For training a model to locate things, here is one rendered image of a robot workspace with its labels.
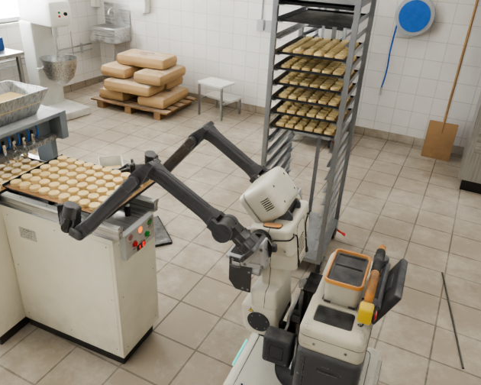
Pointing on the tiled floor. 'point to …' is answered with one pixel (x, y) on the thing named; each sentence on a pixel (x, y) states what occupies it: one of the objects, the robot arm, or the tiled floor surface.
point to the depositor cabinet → (0, 279)
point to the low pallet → (145, 106)
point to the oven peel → (442, 140)
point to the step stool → (218, 94)
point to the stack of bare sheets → (161, 234)
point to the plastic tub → (111, 161)
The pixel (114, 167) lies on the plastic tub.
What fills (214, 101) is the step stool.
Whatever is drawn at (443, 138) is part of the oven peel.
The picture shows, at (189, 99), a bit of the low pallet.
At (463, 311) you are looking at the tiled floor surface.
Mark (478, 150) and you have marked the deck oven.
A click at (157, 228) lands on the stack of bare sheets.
